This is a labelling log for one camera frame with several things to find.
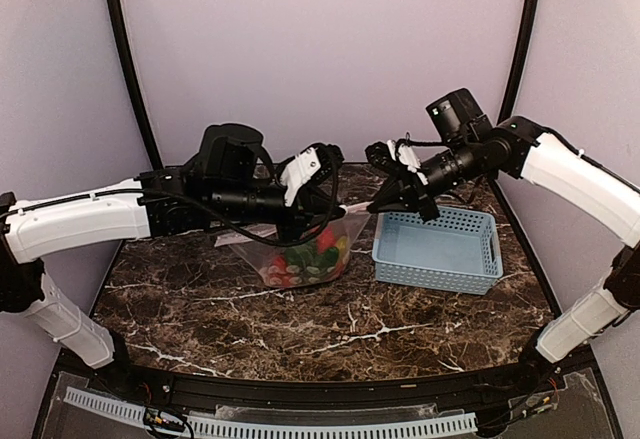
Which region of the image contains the red toy fruit ball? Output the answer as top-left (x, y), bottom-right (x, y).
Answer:
top-left (316, 226), bottom-right (336, 254)

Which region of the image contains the light blue slotted cable duct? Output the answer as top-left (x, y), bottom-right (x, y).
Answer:
top-left (64, 386), bottom-right (478, 438)

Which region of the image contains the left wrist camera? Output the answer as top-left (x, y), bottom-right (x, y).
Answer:
top-left (276, 143), bottom-right (344, 207)

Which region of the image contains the clear zip top bag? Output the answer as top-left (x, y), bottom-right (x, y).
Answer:
top-left (214, 202), bottom-right (370, 288)

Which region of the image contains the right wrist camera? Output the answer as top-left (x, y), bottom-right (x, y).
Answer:
top-left (365, 139), bottom-right (428, 185)

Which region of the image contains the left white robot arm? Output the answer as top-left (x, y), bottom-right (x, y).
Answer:
top-left (1, 123), bottom-right (345, 395)

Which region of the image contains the red lychee bunch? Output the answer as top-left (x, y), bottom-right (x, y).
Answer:
top-left (263, 255), bottom-right (308, 288)

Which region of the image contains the orange red toy mango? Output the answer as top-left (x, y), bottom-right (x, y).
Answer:
top-left (335, 235), bottom-right (350, 261)

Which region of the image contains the light blue plastic basket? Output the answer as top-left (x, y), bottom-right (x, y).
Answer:
top-left (372, 206), bottom-right (503, 295)

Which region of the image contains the black front rail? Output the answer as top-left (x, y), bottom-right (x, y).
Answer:
top-left (54, 348), bottom-right (596, 415)

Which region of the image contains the green toy avocado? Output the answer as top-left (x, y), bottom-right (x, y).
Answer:
top-left (284, 245), bottom-right (319, 268)

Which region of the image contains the green toy cucumber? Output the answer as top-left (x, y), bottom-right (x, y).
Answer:
top-left (307, 247), bottom-right (340, 275)

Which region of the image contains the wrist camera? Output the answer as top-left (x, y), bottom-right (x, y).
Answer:
top-left (276, 143), bottom-right (344, 207)
top-left (365, 139), bottom-right (428, 185)

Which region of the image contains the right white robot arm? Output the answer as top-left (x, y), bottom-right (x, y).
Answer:
top-left (365, 88), bottom-right (639, 393)

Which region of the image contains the left black frame post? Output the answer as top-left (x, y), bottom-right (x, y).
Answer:
top-left (106, 0), bottom-right (164, 169)

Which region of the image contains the black frame post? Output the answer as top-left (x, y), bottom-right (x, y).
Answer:
top-left (106, 0), bottom-right (164, 169)
top-left (495, 0), bottom-right (539, 124)

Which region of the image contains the right black frame post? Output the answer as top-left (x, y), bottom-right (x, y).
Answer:
top-left (495, 0), bottom-right (539, 124)

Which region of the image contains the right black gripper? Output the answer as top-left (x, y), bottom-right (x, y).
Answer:
top-left (368, 135), bottom-right (485, 220)

